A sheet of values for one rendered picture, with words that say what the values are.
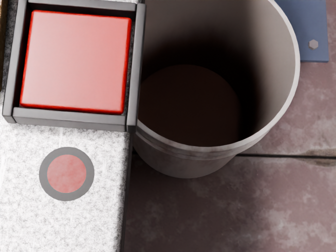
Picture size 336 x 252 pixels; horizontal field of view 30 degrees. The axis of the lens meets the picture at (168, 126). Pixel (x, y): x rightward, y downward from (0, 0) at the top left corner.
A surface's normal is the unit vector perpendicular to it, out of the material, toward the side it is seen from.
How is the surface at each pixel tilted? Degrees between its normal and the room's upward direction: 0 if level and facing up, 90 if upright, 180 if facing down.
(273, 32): 87
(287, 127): 0
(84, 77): 0
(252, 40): 87
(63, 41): 0
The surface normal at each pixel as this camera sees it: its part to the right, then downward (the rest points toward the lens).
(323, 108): 0.04, -0.25
